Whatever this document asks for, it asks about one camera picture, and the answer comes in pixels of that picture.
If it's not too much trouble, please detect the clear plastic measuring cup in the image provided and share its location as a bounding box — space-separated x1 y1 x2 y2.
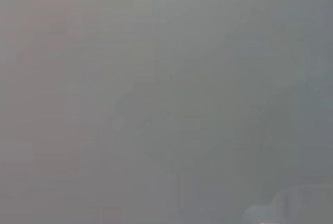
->
240 178 333 224

